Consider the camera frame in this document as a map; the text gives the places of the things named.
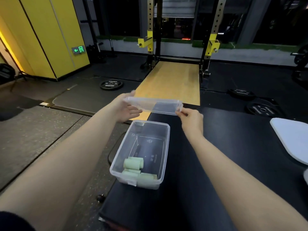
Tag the person's right hand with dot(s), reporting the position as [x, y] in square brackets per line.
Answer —
[192, 123]

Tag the person's left hand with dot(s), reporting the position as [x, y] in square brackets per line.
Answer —
[125, 109]

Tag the clear plastic lid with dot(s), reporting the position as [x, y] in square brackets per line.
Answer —
[156, 105]

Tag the clear plastic container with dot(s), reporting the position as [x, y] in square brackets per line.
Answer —
[149, 141]

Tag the white plastic lid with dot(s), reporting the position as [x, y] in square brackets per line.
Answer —
[291, 139]

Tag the white plastic bin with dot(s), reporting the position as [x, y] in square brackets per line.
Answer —
[306, 176]

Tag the person's right forearm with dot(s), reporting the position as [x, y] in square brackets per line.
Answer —
[240, 180]

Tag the person's left forearm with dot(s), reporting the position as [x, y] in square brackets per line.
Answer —
[60, 165]

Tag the black weight plate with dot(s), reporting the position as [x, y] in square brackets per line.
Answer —
[241, 94]
[263, 109]
[111, 84]

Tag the black plyo platform red side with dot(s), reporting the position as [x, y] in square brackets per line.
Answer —
[216, 146]

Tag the wooden lifting platform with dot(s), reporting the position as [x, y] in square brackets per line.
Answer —
[173, 79]

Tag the black upright bar holder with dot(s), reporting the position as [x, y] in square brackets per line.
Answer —
[112, 49]

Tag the green exit sign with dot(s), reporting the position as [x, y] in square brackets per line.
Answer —
[79, 49]

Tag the small white floor label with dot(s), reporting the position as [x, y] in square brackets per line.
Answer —
[43, 103]

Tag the yellow black squat rack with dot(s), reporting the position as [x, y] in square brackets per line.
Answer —
[214, 33]

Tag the grey window blind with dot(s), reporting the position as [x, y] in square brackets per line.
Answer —
[175, 7]

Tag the black tripod stand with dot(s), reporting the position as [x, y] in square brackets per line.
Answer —
[7, 72]

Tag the yellow black exercise machine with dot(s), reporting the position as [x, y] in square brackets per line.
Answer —
[300, 60]

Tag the dark navy shirt sleeve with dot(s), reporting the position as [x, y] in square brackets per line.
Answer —
[14, 222]

